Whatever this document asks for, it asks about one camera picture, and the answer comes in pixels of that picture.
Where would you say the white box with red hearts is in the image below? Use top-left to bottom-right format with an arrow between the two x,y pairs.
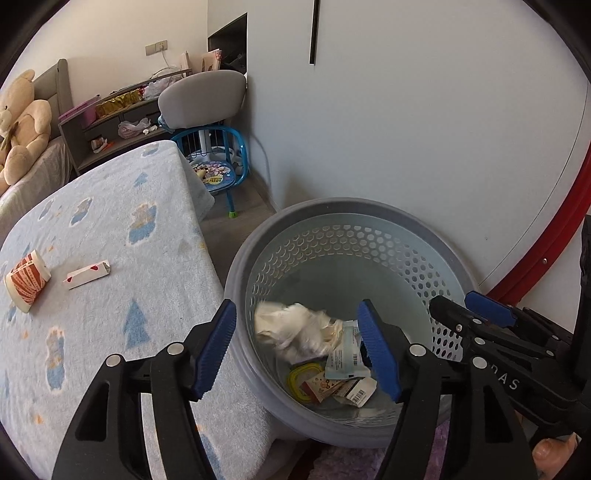
62,260 -> 112,291

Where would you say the white barcode label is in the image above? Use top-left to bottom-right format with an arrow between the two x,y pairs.
335,377 -> 377,408

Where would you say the grey shelf unit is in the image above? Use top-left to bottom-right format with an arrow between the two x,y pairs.
58,69 -> 192,175

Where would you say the gold foil package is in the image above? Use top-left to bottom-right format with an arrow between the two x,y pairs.
95,90 -> 143,116

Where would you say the person's right hand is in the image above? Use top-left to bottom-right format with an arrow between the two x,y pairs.
532,434 -> 580,478

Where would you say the red hoop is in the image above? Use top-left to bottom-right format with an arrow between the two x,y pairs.
485,148 -> 591,305

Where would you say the blue child chair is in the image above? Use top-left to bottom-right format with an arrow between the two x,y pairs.
171,124 -> 252,220

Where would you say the yellow round ring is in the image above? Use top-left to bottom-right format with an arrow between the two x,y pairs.
286,362 -> 326,403

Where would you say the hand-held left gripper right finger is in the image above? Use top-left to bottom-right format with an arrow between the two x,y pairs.
357,299 -> 541,480

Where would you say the tan teddy bear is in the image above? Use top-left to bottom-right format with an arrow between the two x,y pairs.
0,69 -> 52,195

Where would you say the light blue wipes packet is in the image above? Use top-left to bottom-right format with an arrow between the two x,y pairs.
324,320 -> 372,381

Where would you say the red striped paper cup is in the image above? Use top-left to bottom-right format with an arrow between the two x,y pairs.
4,249 -> 51,315

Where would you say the pink plastic box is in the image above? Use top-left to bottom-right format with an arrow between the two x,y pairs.
58,95 -> 100,123

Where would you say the white paper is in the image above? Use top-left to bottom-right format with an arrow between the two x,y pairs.
254,302 -> 345,365

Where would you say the pink plastic bag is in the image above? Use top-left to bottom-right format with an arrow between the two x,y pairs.
117,117 -> 152,138

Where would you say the small patterned carton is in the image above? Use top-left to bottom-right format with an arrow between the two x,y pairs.
305,374 -> 352,404

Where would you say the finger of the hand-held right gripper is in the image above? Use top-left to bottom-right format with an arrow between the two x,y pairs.
428,295 -> 555,365
464,291 -> 575,356

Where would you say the purple rug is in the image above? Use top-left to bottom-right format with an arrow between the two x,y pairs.
295,420 -> 451,480

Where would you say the black wall strip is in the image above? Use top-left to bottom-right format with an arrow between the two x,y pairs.
308,0 -> 321,65

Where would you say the bed with beige cover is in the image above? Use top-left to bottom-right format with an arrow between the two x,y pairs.
0,138 -> 72,241

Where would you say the grey perforated plastic basket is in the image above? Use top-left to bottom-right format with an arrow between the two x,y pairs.
223,198 -> 481,449

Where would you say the white plastic bag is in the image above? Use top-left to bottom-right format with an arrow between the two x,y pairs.
142,76 -> 181,100

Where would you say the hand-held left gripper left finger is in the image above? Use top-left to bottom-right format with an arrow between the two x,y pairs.
51,299 -> 238,480

